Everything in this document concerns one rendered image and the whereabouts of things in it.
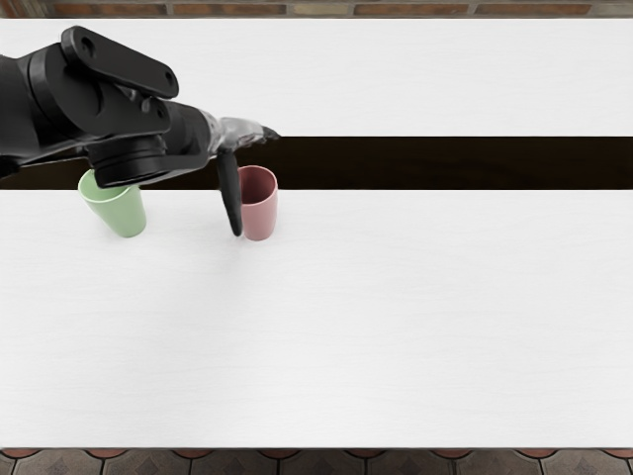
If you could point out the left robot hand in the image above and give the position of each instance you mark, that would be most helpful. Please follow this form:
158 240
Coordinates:
230 173

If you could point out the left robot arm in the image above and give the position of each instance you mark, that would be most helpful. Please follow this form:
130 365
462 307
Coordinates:
74 119

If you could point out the pink cup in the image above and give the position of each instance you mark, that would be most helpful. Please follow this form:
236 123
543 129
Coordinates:
259 208

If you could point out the light green cup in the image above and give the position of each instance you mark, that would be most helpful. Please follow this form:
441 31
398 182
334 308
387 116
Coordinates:
121 210

